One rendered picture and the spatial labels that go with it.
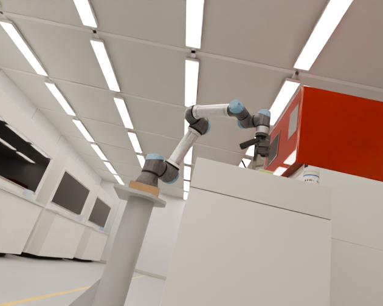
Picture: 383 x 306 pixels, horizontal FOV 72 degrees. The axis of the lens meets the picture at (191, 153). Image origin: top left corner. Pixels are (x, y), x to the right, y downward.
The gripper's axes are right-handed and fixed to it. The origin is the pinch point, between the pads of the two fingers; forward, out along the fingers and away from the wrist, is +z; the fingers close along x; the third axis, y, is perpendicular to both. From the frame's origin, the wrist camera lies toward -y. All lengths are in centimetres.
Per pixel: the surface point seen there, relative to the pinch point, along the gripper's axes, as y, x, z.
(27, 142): -357, 163, -41
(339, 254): 49, 22, 35
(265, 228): 10.4, -23.9, 32.0
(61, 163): -398, 288, -42
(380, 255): 70, 28, 31
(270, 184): 10.2, -21.6, 12.3
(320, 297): 33, -20, 53
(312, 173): 28.3, -12.7, 2.5
